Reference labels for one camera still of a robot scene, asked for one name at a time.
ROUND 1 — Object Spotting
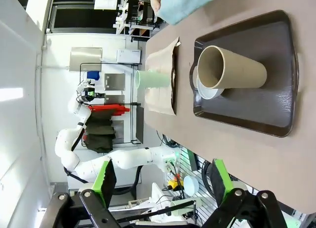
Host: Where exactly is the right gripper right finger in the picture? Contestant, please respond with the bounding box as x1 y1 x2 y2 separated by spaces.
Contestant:
211 158 283 228

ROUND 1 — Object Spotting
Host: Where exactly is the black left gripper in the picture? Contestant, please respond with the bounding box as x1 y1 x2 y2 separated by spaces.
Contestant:
81 86 106 102

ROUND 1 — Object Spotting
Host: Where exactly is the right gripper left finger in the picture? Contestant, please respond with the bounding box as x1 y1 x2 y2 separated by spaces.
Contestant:
39 158 118 228

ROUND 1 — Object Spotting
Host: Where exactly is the tall green cup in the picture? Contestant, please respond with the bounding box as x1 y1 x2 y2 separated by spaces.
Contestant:
134 69 172 90

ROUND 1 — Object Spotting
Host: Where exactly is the pink cloth mat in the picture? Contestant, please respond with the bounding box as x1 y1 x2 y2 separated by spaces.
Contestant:
145 37 182 115

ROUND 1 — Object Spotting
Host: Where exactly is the tall brown cup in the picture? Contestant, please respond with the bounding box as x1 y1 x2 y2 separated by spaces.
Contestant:
197 45 268 90

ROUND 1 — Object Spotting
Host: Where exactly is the teal blue cloth mat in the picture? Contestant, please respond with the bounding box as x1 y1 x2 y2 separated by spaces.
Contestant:
157 0 214 26

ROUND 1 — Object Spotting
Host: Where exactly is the dark brown serving tray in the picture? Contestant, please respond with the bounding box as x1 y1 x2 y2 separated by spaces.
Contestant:
169 44 179 115
189 10 301 138

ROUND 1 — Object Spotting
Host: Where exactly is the red tubes bundle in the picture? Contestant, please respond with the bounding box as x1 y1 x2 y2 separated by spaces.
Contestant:
89 104 131 116

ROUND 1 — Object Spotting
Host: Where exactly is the grey metal plate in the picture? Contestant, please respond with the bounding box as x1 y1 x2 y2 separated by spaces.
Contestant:
104 73 126 91

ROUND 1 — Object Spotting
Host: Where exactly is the spare pale blue bowl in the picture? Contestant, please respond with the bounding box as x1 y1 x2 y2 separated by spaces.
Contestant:
183 176 199 197

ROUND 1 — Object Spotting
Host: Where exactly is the dark green hanging cloth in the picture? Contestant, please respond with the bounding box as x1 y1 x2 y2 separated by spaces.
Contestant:
84 114 116 154

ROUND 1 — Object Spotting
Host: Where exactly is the grey metal box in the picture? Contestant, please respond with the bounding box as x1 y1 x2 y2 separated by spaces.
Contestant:
69 47 103 73

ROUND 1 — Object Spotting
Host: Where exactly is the yellow emergency stop button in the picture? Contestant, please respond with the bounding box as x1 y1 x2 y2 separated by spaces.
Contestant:
167 178 184 191

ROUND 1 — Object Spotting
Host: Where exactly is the spare green cup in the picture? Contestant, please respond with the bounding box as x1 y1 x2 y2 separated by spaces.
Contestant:
170 199 189 217

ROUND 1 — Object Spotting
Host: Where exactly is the black corrugated hose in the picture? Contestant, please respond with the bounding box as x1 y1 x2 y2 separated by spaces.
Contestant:
112 165 143 195

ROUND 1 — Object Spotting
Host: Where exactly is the black wire rack frame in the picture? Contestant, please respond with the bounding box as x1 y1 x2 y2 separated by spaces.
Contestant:
79 62 145 145

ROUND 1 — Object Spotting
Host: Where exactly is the white wall box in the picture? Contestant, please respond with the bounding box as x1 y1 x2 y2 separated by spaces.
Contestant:
116 48 142 65

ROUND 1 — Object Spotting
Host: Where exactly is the black cable sleeve left arm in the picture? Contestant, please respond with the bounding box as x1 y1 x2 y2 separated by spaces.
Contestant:
63 123 87 183

